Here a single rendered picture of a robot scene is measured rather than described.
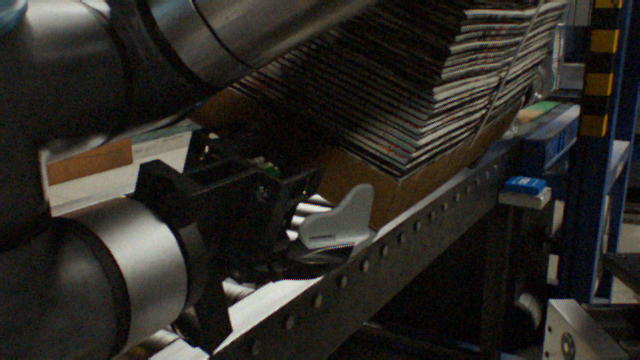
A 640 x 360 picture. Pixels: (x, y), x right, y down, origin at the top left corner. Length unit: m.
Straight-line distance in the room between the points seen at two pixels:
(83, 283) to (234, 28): 0.13
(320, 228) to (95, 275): 0.19
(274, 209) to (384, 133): 0.12
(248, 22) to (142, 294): 0.14
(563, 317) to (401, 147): 0.43
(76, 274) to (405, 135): 0.25
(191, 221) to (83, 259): 0.07
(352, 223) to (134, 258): 0.19
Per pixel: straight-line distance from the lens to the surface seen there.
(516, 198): 1.54
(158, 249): 0.32
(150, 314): 0.32
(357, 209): 0.45
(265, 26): 0.30
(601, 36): 1.65
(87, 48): 0.29
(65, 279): 0.29
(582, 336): 0.79
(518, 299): 2.04
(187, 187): 0.33
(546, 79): 1.07
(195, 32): 0.31
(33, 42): 0.27
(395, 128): 0.45
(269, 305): 0.73
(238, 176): 0.35
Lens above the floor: 1.13
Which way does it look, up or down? 16 degrees down
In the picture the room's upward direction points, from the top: straight up
